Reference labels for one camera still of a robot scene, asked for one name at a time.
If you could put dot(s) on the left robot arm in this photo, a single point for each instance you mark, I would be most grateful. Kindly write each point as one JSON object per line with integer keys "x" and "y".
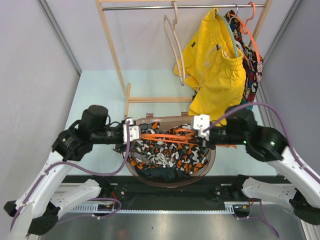
{"x": 40, "y": 208}

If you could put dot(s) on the metal hanging rod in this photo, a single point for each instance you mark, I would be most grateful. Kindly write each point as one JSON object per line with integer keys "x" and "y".
{"x": 165, "y": 7}

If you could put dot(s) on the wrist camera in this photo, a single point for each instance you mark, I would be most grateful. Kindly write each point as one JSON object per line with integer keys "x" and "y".
{"x": 131, "y": 131}
{"x": 199, "y": 124}

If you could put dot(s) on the teal hanger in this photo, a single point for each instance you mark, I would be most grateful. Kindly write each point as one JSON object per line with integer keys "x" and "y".
{"x": 235, "y": 47}

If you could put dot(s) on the orange black camouflage shorts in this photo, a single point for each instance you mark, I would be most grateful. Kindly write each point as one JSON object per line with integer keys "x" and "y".
{"x": 159, "y": 154}

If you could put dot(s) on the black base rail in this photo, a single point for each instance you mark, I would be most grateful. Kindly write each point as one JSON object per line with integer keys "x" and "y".
{"x": 208, "y": 193}

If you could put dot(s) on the translucent pink laundry basket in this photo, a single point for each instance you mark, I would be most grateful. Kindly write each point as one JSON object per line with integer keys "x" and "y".
{"x": 168, "y": 122}

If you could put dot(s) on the wooden clothes rack frame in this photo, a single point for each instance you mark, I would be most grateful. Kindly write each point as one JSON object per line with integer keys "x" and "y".
{"x": 126, "y": 88}

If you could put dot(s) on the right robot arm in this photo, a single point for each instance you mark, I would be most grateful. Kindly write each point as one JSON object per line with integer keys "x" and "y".
{"x": 266, "y": 145}

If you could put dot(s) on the orange hanger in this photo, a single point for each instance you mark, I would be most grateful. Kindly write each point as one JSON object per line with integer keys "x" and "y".
{"x": 246, "y": 31}
{"x": 178, "y": 136}

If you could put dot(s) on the yellow shorts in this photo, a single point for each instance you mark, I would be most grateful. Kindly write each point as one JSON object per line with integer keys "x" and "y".
{"x": 213, "y": 68}

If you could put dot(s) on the colourful patterned shorts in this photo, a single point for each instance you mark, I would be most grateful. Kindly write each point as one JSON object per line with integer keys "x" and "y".
{"x": 253, "y": 69}

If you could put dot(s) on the dark navy shorts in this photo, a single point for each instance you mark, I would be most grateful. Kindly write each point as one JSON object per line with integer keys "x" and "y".
{"x": 165, "y": 174}

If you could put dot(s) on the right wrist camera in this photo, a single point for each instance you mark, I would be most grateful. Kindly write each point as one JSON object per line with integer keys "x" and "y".
{"x": 199, "y": 124}

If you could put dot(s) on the white cable duct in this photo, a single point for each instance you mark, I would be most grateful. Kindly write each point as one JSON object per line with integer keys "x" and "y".
{"x": 106, "y": 208}

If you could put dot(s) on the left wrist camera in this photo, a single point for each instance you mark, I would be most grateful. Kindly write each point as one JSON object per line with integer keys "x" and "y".
{"x": 131, "y": 131}

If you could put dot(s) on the beige wooden hanger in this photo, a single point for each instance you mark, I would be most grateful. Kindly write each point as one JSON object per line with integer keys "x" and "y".
{"x": 170, "y": 31}

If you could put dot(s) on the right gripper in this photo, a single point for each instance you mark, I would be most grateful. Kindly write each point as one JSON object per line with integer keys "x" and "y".
{"x": 202, "y": 141}

